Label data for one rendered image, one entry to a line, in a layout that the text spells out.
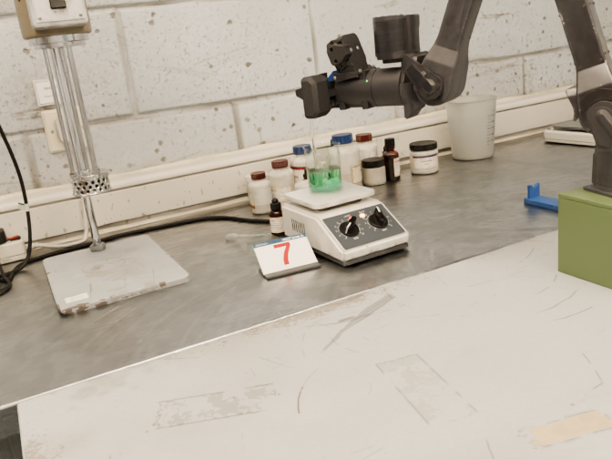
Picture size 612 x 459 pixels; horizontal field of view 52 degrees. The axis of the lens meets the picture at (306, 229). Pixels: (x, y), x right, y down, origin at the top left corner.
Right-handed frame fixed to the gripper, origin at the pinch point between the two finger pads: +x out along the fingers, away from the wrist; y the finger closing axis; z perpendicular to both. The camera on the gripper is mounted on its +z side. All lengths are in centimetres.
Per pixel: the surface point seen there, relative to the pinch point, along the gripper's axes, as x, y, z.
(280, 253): 0.7, 13.5, -23.5
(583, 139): -24, -82, -24
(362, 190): -5.9, -2.2, -17.1
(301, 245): -1.1, 10.0, -23.2
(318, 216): -3.0, 7.2, -19.0
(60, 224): 55, 17, -22
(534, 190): -26.3, -30.1, -23.8
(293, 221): 4.2, 4.6, -21.3
